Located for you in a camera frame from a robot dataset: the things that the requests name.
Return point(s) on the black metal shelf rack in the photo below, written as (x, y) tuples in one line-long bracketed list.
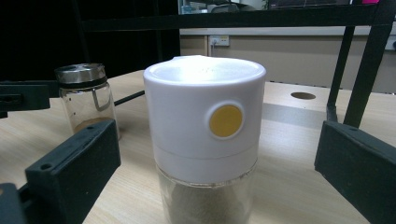
[(249, 19)]

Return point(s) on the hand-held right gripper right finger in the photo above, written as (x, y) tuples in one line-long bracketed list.
[(361, 168)]

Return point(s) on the glass spice jar metal lid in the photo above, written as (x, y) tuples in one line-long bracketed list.
[(84, 93)]

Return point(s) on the white lidded spice jar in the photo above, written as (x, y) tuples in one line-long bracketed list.
[(186, 118)]

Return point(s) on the white wall socket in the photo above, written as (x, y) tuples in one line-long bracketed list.
[(391, 43), (219, 40)]

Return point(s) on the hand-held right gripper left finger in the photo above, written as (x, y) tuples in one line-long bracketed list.
[(74, 168)]

